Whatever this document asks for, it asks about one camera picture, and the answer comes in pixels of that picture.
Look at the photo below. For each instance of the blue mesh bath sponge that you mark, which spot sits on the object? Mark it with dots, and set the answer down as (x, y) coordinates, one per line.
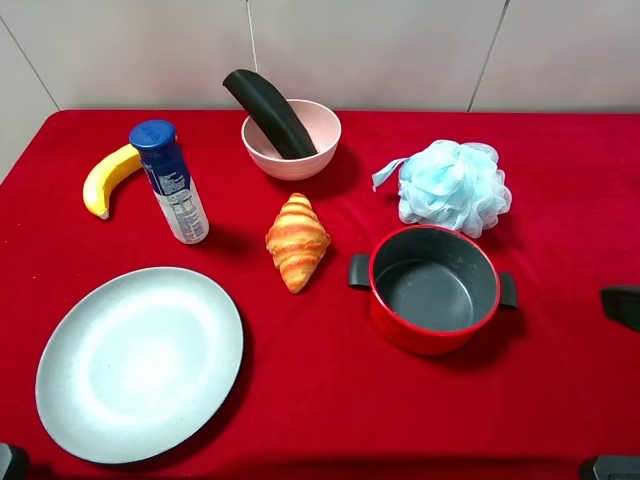
(454, 185)

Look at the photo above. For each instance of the black base corner left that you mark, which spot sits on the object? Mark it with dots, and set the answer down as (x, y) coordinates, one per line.
(14, 462)

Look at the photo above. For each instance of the toy croissant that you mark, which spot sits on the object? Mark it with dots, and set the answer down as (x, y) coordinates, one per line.
(297, 242)

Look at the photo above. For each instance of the black base corner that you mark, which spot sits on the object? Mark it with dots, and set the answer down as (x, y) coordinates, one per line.
(14, 462)
(611, 467)

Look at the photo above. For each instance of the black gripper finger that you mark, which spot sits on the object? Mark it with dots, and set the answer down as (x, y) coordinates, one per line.
(622, 304)

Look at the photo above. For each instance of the red velvet tablecloth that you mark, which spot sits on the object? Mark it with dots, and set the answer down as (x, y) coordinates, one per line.
(321, 394)

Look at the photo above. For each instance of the yellow banana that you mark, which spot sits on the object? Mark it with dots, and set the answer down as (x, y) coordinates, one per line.
(106, 176)

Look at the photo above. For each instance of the pink plastic bowl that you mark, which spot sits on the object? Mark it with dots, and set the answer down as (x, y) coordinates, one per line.
(324, 128)

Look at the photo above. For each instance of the red pot with black handles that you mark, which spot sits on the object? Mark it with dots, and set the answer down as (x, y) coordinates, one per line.
(431, 288)

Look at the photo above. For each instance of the black base corner right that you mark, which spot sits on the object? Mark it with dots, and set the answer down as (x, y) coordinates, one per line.
(611, 467)

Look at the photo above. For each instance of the black curved case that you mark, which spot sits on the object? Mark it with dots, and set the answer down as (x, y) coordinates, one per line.
(271, 112)

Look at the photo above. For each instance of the grey round plate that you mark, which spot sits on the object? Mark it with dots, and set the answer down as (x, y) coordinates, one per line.
(139, 365)

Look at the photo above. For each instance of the blue capped spray can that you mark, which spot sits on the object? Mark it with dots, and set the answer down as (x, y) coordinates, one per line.
(169, 176)

